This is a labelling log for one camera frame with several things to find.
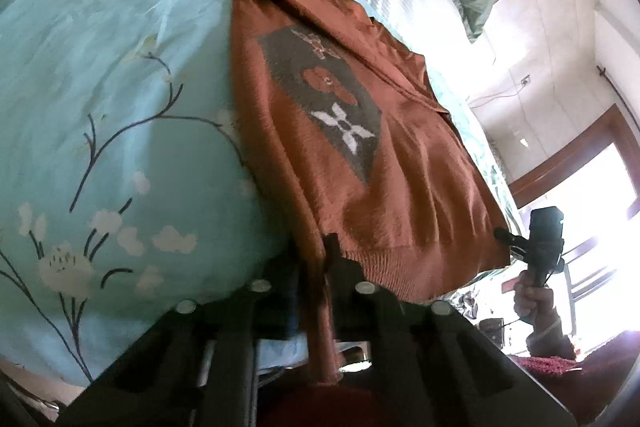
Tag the brown wooden window frame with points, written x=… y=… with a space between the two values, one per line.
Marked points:
x=575 y=152

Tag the white wall socket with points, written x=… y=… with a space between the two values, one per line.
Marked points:
x=525 y=81

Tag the person's right forearm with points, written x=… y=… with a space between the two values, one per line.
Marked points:
x=550 y=342

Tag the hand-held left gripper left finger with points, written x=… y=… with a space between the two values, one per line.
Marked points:
x=280 y=307

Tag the rust orange knitted sweater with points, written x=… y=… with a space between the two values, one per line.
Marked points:
x=320 y=167

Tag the person's right hand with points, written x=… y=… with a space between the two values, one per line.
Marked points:
x=534 y=304

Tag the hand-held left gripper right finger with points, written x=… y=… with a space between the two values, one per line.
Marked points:
x=345 y=279

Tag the dark curtain rod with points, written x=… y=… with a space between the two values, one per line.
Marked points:
x=617 y=92

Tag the light blue floral bed sheet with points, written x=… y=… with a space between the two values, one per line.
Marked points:
x=115 y=107

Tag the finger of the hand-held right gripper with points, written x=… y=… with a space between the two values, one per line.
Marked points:
x=505 y=237

